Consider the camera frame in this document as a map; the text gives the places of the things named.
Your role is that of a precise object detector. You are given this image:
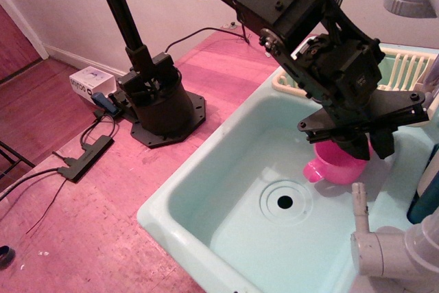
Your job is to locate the black tape roll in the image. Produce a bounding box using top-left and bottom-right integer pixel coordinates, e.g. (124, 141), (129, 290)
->
(0, 245), (16, 269)

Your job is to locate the white toy faucet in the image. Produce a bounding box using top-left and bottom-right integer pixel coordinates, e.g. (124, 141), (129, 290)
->
(351, 183), (438, 281)

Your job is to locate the dark teal bottle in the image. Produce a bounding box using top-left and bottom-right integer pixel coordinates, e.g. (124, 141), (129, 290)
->
(407, 152), (438, 224)

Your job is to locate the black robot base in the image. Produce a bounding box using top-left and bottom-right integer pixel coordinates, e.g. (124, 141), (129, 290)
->
(109, 47), (206, 149)

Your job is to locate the blue clamp handle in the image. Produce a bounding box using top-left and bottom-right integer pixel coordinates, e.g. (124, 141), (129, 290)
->
(91, 92), (120, 116)

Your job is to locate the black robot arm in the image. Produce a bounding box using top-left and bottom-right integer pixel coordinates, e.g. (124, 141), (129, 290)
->
(107, 0), (429, 160)

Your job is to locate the black hub cable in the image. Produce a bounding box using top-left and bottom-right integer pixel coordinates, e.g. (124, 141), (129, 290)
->
(0, 167), (61, 201)

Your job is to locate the pink plastic cup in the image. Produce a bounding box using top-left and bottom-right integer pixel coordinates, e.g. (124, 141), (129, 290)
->
(302, 141), (368, 185)

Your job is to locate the white cardboard box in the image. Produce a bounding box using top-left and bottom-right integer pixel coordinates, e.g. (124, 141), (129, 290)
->
(69, 67), (117, 104)

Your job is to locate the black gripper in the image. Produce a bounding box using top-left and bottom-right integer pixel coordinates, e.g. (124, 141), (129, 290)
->
(259, 0), (429, 161)

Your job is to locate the black power cable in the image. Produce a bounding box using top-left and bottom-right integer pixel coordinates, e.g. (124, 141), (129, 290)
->
(164, 22), (253, 54)

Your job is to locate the black metal chair leg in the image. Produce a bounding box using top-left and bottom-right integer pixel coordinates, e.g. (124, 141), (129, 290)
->
(0, 142), (36, 178)

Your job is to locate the purple cutlery in rack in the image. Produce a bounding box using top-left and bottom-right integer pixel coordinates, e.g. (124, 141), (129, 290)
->
(422, 56), (439, 108)

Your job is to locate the turquoise toy sink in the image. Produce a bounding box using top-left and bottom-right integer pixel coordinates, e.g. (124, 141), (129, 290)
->
(136, 43), (439, 293)

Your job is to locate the black usb hub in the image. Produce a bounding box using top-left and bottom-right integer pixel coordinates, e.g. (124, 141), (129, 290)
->
(52, 135), (114, 183)

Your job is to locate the cream dish drying rack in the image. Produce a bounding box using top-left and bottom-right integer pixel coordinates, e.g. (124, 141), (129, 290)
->
(272, 47), (438, 99)

